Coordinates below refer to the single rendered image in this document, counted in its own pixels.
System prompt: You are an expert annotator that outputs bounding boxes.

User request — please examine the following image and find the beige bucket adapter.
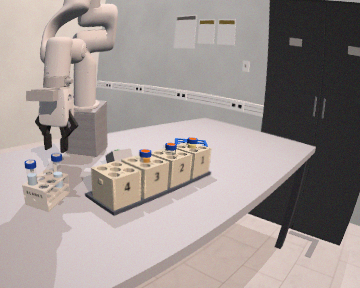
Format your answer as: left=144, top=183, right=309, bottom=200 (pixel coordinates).
left=151, top=148, right=193, bottom=188
left=121, top=155, right=169, bottom=199
left=177, top=142, right=211, bottom=179
left=91, top=161, right=141, bottom=211

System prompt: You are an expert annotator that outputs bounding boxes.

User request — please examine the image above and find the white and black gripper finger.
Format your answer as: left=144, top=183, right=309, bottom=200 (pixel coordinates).
left=59, top=111, right=78, bottom=153
left=35, top=115, right=52, bottom=150

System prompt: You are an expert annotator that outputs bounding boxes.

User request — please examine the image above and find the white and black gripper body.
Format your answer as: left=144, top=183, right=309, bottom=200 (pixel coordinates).
left=39, top=86, right=74, bottom=127

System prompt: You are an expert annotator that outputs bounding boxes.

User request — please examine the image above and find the beige tube rack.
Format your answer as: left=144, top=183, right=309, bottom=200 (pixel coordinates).
left=22, top=169, right=70, bottom=212

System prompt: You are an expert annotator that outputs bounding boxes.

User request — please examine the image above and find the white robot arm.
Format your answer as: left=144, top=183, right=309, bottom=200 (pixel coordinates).
left=26, top=0, right=118, bottom=111

